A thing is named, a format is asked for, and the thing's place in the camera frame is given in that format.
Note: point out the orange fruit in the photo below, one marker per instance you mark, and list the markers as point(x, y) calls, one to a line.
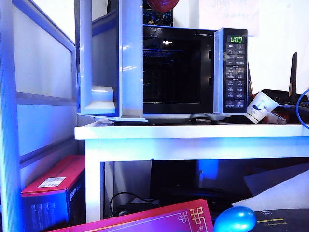
point(164, 4)

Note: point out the shiny blue oval ball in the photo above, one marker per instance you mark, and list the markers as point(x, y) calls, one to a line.
point(234, 219)

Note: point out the black router with antennas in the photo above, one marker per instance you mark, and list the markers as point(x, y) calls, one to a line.
point(283, 96)

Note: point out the grey frame frosted partition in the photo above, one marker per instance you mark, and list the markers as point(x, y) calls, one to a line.
point(7, 96)

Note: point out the white foam sheet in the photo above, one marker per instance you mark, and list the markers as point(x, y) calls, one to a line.
point(276, 193)

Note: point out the black paper shredder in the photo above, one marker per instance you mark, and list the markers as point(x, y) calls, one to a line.
point(283, 222)

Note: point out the black power adapter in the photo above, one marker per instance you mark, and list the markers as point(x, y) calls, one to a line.
point(136, 207)

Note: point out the white paper cup whale print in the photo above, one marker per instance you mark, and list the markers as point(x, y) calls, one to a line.
point(258, 106)

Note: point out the pink box with gold pattern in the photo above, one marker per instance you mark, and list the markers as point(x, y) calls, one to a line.
point(144, 221)

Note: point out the grey Midea microwave body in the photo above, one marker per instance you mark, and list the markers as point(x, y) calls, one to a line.
point(235, 72)

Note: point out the red and blue cardboard box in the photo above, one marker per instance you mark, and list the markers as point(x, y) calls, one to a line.
point(51, 174)

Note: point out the small red white carton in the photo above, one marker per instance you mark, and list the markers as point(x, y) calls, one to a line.
point(277, 118)

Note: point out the white table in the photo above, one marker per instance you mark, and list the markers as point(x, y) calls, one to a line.
point(193, 131)

